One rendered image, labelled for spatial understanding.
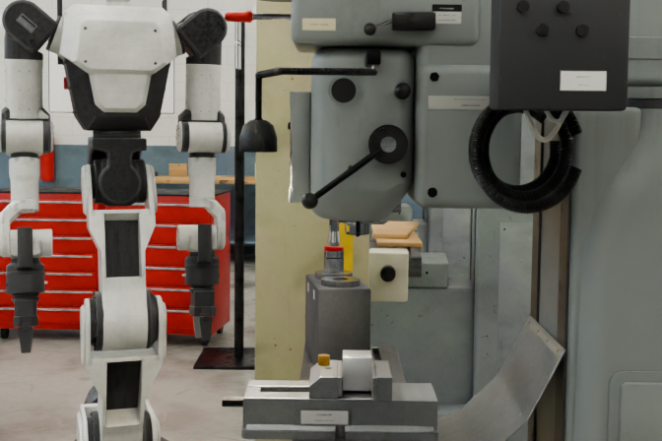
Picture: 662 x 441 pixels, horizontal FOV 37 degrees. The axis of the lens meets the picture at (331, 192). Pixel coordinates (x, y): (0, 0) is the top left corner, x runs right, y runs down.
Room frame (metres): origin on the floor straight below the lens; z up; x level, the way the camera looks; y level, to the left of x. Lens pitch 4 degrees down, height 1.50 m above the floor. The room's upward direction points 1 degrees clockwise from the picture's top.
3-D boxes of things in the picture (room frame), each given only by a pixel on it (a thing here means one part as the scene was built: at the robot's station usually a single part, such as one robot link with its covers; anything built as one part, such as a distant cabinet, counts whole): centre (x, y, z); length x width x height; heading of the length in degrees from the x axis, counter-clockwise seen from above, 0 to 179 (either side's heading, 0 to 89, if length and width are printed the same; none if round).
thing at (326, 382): (1.75, 0.01, 1.03); 0.12 x 0.06 x 0.04; 0
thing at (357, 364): (1.75, -0.05, 1.04); 0.06 x 0.05 x 0.06; 0
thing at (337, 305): (2.26, -0.02, 1.04); 0.22 x 0.12 x 0.20; 9
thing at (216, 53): (2.53, 0.33, 1.70); 0.12 x 0.09 x 0.14; 18
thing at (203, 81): (2.51, 0.33, 1.52); 0.13 x 0.12 x 0.22; 107
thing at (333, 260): (2.31, -0.01, 1.16); 0.05 x 0.05 x 0.05
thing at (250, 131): (1.85, 0.14, 1.47); 0.07 x 0.07 x 0.06
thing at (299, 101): (1.86, 0.06, 1.44); 0.04 x 0.04 x 0.21; 0
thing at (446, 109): (1.86, -0.25, 1.47); 0.24 x 0.19 x 0.26; 0
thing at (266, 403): (1.75, -0.02, 0.99); 0.35 x 0.15 x 0.11; 90
